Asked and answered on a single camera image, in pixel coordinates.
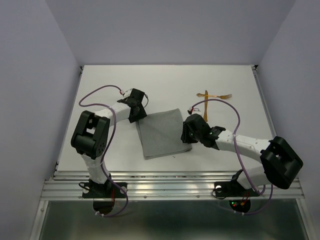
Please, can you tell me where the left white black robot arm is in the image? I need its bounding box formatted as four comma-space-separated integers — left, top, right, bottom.
70, 88, 147, 197

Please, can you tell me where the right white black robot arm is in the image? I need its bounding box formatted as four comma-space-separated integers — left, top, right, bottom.
181, 114, 303, 195

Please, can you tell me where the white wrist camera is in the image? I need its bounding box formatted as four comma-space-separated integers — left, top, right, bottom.
187, 107, 202, 115
120, 88, 133, 98

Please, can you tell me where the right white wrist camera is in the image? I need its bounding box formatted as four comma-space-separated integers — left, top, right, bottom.
187, 107, 202, 115

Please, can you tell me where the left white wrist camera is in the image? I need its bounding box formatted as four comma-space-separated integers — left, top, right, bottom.
120, 88, 133, 98

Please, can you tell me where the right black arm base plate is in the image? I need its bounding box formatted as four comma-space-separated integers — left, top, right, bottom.
211, 169, 259, 200

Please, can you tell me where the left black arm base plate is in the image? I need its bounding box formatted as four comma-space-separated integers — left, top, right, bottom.
78, 180, 126, 199

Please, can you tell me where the aluminium right side rail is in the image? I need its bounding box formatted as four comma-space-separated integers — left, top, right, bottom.
251, 64, 291, 176

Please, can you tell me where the gold fork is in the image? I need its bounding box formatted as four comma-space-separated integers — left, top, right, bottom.
196, 93, 233, 100

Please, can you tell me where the gold knife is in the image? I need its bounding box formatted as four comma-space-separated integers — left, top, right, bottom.
203, 90, 209, 123

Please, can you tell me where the aluminium front rail frame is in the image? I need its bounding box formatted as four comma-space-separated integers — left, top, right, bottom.
30, 170, 316, 240

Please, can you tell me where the grey cloth napkin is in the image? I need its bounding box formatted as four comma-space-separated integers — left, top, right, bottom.
136, 108, 192, 160

